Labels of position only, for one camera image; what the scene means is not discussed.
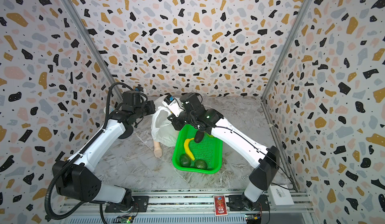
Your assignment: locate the yellow banana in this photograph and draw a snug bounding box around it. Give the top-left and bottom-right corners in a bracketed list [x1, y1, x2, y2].
[183, 138, 195, 161]

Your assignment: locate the white plastic bag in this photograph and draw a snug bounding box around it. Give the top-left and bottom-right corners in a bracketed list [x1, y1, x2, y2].
[151, 96, 179, 147]

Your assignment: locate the dark green avocado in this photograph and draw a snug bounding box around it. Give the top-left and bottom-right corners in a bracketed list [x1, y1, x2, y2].
[194, 159, 208, 170]
[179, 154, 191, 168]

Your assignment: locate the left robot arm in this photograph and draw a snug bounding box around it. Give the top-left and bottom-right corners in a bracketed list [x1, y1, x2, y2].
[49, 101, 155, 209]

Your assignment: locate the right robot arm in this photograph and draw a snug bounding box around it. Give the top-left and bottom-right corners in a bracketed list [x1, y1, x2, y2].
[162, 93, 280, 203]

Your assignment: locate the green plastic basket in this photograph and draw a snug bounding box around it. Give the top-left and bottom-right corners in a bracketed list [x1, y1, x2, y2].
[172, 125, 223, 174]

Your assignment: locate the beige wooden rolling pin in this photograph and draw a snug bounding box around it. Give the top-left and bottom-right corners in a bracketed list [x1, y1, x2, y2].
[153, 141, 162, 158]

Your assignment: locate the white box with label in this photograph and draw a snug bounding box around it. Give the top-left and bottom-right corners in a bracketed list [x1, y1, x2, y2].
[267, 185, 294, 208]

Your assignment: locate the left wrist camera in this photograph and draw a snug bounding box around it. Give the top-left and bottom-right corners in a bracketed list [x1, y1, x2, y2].
[122, 86, 148, 107]

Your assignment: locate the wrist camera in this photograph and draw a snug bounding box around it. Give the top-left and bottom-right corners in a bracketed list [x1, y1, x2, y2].
[122, 86, 148, 107]
[162, 95, 183, 117]

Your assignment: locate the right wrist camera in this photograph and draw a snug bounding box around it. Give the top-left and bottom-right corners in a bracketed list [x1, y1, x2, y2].
[162, 95, 183, 117]

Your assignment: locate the black corrugated cable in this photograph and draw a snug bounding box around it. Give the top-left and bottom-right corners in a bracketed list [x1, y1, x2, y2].
[44, 160, 85, 221]

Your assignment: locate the red card on rail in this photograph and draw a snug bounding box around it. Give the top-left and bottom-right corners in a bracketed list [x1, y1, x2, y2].
[213, 195, 228, 216]

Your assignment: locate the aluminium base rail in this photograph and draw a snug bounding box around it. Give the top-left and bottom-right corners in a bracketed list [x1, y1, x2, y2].
[57, 189, 319, 224]

